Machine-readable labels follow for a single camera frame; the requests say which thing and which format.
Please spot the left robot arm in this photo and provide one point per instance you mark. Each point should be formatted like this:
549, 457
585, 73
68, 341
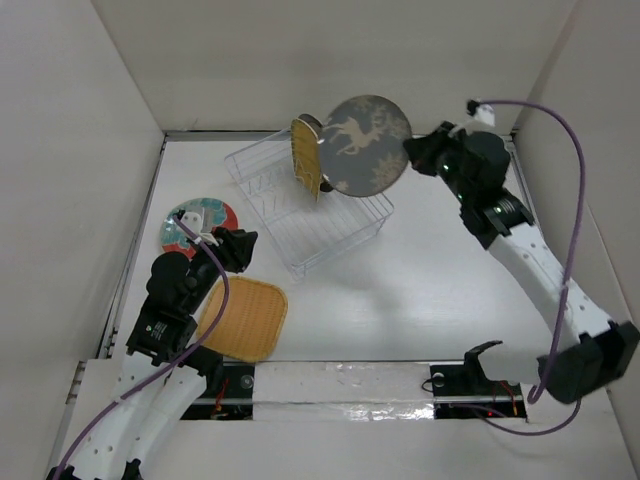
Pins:
164, 370

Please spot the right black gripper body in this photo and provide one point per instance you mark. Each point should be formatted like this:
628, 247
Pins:
449, 150

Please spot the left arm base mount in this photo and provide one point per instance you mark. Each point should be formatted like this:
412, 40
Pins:
232, 401

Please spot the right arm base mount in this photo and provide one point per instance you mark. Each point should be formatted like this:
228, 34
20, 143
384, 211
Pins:
461, 390

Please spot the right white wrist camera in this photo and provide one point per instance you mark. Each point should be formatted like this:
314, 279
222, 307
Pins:
481, 112

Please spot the colourful red teal plate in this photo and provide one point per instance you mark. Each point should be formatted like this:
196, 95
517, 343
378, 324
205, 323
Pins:
215, 213

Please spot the dark rimmed cream plate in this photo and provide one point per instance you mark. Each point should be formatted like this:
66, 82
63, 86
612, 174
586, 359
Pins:
316, 125

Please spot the yellow fan-shaped bamboo plate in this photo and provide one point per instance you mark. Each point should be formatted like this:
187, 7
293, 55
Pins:
304, 150

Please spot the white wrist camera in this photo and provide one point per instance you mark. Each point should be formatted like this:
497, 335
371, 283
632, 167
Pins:
481, 112
192, 225

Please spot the black plate with deer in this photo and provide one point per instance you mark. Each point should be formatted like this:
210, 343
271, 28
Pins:
360, 147

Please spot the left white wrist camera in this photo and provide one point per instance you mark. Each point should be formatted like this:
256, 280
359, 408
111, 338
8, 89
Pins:
192, 225

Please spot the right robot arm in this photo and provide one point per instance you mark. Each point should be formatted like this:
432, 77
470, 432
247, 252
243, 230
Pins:
591, 349

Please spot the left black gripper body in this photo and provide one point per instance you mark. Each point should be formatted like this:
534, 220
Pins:
220, 234

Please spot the white wire dish rack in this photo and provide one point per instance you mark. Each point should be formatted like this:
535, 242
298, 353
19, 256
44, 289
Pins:
304, 231

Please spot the square woven bamboo tray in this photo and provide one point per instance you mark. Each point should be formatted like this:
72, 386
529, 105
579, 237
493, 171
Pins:
251, 324

